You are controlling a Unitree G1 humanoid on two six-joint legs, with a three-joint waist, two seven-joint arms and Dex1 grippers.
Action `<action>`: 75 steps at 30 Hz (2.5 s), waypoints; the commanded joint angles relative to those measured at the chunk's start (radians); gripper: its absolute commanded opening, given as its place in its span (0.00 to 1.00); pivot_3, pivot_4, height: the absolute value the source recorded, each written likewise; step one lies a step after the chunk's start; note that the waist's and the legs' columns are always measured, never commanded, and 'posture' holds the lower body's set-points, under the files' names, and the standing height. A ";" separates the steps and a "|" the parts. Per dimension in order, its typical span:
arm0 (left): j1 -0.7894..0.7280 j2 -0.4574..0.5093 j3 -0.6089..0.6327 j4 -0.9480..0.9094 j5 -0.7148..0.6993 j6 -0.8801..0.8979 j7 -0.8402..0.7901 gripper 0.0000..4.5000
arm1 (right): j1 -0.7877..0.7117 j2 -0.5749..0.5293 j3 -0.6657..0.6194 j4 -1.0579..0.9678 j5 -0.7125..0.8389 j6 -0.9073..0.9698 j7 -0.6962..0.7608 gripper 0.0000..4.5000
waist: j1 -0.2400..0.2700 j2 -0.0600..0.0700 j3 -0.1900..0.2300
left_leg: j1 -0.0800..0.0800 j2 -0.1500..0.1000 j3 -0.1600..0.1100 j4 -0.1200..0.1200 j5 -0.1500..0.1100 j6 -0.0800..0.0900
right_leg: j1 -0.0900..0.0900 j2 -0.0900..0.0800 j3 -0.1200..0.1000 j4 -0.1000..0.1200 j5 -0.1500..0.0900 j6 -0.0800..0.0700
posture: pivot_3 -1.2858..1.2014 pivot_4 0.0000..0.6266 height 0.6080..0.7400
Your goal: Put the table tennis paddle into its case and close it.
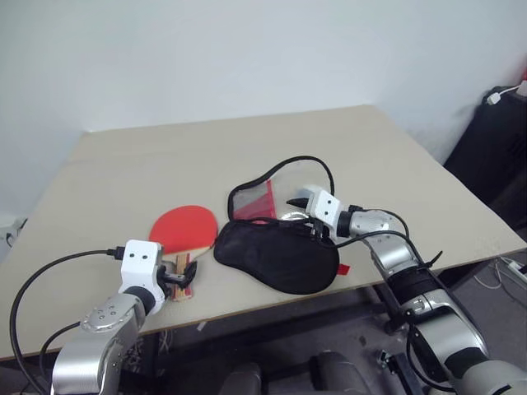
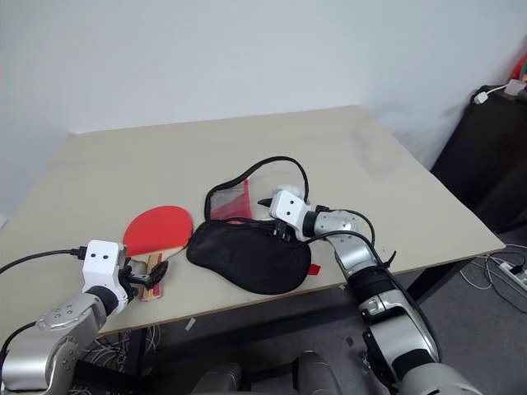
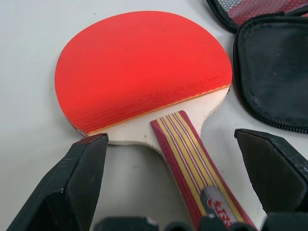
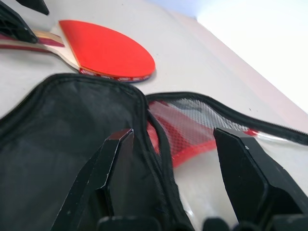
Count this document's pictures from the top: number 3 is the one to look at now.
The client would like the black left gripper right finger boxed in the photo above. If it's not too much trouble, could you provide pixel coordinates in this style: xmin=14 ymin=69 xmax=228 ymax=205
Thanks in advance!
xmin=234 ymin=128 xmax=308 ymax=215

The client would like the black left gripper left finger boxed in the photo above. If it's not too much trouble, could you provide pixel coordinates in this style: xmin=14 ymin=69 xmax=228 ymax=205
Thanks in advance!
xmin=0 ymin=133 xmax=109 ymax=231

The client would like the black and red paddle case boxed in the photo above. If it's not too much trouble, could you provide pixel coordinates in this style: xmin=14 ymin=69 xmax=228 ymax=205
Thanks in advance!
xmin=206 ymin=0 xmax=308 ymax=134

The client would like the red table tennis paddle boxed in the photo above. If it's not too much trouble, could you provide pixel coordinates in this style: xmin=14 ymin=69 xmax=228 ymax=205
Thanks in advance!
xmin=54 ymin=10 xmax=268 ymax=231

